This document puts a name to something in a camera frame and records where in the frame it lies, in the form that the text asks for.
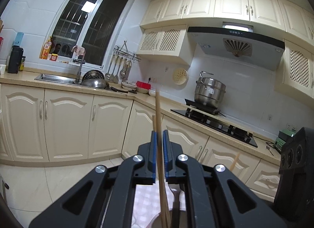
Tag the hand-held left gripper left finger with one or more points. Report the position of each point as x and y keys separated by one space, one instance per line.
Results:
x=153 y=154

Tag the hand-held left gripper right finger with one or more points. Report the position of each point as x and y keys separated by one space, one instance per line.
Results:
x=165 y=154

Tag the wooden chopstick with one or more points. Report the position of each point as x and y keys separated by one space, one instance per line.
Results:
x=235 y=162
x=159 y=120
x=154 y=124

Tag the small metal spoon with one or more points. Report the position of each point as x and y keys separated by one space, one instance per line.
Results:
x=269 y=149

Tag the green device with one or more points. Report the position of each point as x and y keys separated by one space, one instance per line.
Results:
x=285 y=138

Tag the pink checked tablecloth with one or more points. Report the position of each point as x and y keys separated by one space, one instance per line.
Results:
x=144 y=203

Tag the black gas stove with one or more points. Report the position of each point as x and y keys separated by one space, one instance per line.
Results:
x=215 y=122

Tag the red box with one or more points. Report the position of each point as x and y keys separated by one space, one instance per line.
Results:
x=143 y=85

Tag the stack of white plates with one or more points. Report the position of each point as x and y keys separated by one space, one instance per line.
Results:
x=128 y=85

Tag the steel steamer pot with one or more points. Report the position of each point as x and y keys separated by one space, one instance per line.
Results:
x=209 y=92

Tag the hanging metal spatula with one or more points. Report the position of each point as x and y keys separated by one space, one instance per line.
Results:
x=116 y=77

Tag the hanging slotted spatula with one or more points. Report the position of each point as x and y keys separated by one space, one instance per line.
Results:
x=112 y=77

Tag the hanging metal spoon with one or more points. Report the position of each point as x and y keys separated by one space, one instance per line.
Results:
x=122 y=72

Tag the cream lower cabinets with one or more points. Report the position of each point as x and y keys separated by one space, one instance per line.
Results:
x=68 y=124

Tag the cream cabinets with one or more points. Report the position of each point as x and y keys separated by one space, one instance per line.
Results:
x=220 y=2
x=68 y=124

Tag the steel wok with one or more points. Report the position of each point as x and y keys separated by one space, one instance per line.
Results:
x=94 y=83

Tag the hanging metal ladle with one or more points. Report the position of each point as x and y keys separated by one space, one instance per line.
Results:
x=108 y=70

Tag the steel colander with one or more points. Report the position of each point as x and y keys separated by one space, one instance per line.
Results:
x=93 y=74

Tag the dark faucet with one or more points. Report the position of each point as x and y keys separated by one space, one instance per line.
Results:
x=79 y=70

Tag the cream lattice door cabinet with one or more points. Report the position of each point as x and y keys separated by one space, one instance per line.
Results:
x=296 y=68
x=162 y=41

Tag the range hood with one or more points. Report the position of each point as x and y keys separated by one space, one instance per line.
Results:
x=220 y=46

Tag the steel sink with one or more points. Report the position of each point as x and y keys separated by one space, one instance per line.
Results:
x=54 y=78

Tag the pink rag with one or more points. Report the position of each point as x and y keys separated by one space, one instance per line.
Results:
x=79 y=50

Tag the dark kitchen window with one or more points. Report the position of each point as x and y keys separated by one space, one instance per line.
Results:
x=98 y=16

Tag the orange oil bottle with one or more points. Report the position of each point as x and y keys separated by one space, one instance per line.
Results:
x=46 y=50

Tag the dark small bottle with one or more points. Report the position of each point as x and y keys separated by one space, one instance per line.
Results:
x=22 y=63

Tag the cream upper cabinets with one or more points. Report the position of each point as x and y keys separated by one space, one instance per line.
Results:
x=220 y=2

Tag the black kettle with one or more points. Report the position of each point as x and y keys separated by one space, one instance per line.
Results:
x=15 y=61

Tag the white mug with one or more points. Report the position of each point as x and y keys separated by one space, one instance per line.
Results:
x=2 y=69

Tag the blue bottle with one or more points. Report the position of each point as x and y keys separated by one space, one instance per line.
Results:
x=19 y=38

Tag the red container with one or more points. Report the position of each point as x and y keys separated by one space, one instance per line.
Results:
x=1 y=46

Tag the white wall outlet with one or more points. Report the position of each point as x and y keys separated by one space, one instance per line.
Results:
x=269 y=117
x=152 y=79

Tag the wall utensil rack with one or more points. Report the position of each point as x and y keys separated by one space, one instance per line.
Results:
x=126 y=54

